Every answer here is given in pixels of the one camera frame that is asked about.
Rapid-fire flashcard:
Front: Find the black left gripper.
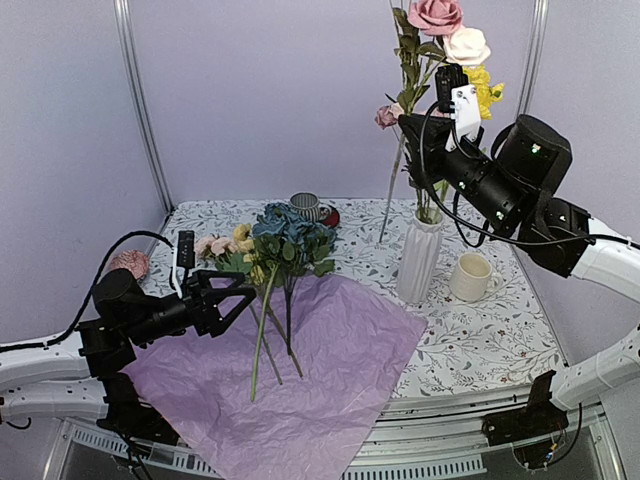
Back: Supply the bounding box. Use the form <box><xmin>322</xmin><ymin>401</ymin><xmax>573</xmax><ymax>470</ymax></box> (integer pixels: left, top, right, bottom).
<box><xmin>125</xmin><ymin>270</ymin><xmax>257</xmax><ymax>347</ymax></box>

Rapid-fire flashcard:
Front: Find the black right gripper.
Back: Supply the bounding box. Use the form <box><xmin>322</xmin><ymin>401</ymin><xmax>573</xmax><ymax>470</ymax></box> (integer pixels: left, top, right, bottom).
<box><xmin>400</xmin><ymin>112</ymin><xmax>522</xmax><ymax>231</ymax></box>

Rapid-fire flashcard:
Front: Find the pink paper flower bouquet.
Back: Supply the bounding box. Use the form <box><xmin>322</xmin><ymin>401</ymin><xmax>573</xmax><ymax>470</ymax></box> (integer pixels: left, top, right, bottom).
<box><xmin>195</xmin><ymin>202</ymin><xmax>337</xmax><ymax>399</ymax></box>

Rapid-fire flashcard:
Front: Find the three rose flower stem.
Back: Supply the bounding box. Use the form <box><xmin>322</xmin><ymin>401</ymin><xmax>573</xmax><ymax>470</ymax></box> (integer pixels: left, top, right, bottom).
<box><xmin>378</xmin><ymin>0</ymin><xmax>494</xmax><ymax>244</ymax></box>

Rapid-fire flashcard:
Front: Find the white ribbed vase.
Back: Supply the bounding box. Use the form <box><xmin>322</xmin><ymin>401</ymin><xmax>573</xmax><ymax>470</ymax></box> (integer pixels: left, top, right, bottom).
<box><xmin>396</xmin><ymin>208</ymin><xmax>444</xmax><ymax>304</ymax></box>

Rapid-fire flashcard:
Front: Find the purple wrapping paper sheet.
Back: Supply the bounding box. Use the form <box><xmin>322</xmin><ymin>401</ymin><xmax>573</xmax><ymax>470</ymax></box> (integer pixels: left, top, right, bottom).
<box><xmin>126</xmin><ymin>275</ymin><xmax>426</xmax><ymax>479</ymax></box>

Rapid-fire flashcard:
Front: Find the pink peony flower stem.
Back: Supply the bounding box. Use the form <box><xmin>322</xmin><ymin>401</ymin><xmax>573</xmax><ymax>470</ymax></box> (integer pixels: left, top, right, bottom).
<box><xmin>409</xmin><ymin>175</ymin><xmax>449</xmax><ymax>225</ymax></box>

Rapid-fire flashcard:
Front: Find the yellow flower stem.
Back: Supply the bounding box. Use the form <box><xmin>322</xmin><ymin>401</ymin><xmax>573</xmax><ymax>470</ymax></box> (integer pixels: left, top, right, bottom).
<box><xmin>463</xmin><ymin>65</ymin><xmax>505</xmax><ymax>120</ymax></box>

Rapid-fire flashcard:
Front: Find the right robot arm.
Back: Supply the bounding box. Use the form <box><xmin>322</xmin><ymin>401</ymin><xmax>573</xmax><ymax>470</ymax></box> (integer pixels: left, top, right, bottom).
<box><xmin>399</xmin><ymin>114</ymin><xmax>639</xmax><ymax>445</ymax></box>

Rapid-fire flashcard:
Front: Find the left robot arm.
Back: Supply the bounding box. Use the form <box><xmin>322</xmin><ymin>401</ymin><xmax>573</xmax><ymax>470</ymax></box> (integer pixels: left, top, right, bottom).
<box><xmin>1</xmin><ymin>268</ymin><xmax>256</xmax><ymax>446</ymax></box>

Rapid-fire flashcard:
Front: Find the pink patterned bowl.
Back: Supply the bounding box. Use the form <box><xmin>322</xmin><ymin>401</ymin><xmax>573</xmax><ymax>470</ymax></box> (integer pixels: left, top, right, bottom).
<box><xmin>110</xmin><ymin>250</ymin><xmax>150</xmax><ymax>281</ymax></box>

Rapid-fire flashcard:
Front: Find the red patterned saucer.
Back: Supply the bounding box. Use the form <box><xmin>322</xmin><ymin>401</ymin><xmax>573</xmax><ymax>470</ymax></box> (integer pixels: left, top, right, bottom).
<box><xmin>321</xmin><ymin>205</ymin><xmax>340</xmax><ymax>229</ymax></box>

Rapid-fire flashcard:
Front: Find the floral tablecloth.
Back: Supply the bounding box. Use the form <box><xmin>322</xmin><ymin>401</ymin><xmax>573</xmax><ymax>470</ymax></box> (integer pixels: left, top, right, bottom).
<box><xmin>97</xmin><ymin>198</ymin><xmax>564</xmax><ymax>401</ymax></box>

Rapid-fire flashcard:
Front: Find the striped ceramic cup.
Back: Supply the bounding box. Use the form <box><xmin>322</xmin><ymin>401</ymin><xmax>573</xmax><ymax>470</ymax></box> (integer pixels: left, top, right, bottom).
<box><xmin>289</xmin><ymin>192</ymin><xmax>321</xmax><ymax>222</ymax></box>

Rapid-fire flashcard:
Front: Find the cream ceramic mug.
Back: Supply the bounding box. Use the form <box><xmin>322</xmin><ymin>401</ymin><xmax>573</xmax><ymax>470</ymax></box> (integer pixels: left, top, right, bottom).
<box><xmin>449</xmin><ymin>252</ymin><xmax>504</xmax><ymax>303</ymax></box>

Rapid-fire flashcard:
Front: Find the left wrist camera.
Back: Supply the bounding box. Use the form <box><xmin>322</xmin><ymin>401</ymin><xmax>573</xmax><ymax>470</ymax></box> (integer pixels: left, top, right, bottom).
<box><xmin>170</xmin><ymin>230</ymin><xmax>195</xmax><ymax>298</ymax></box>

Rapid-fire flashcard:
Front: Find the right metal frame post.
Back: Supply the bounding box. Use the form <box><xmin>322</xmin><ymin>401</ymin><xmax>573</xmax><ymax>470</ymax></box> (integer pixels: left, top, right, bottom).
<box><xmin>516</xmin><ymin>0</ymin><xmax>549</xmax><ymax>116</ymax></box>

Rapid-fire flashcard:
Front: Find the metal frame post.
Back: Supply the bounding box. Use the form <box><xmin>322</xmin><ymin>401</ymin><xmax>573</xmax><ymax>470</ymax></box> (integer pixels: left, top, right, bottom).
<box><xmin>113</xmin><ymin>0</ymin><xmax>175</xmax><ymax>215</ymax></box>
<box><xmin>516</xmin><ymin>0</ymin><xmax>549</xmax><ymax>116</ymax></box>

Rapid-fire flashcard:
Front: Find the aluminium front rail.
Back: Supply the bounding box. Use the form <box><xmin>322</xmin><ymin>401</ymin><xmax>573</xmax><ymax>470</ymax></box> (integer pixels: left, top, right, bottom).
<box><xmin>42</xmin><ymin>387</ymin><xmax>627</xmax><ymax>479</ymax></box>

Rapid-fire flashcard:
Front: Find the left metal frame post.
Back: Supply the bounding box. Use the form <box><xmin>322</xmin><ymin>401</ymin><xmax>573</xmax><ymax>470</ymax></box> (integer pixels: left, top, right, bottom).
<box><xmin>113</xmin><ymin>0</ymin><xmax>175</xmax><ymax>215</ymax></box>

